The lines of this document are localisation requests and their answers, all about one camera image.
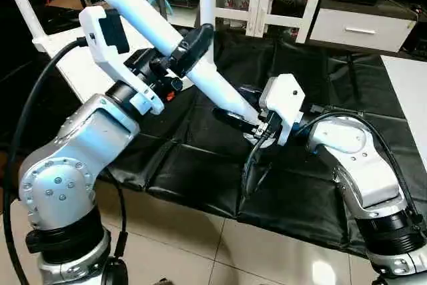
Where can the white plastic table top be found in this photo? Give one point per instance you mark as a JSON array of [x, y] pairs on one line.
[[80, 65]]

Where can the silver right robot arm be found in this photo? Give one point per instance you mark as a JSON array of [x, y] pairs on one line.
[[360, 165]]

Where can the black work mat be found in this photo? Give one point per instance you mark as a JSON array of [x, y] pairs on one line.
[[300, 185]]

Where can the white glass-door cabinet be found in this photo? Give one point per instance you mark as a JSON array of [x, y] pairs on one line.
[[267, 1]]

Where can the white drawer unit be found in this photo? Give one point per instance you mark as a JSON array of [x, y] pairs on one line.
[[360, 30]]

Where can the white flat board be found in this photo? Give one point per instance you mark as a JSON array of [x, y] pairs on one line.
[[410, 98]]

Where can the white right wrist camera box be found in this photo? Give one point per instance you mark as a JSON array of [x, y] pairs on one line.
[[283, 101]]

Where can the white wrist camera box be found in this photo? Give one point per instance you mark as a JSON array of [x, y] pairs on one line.
[[283, 101], [110, 38]]

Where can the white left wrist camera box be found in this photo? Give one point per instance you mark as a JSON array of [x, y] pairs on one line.
[[110, 38]]

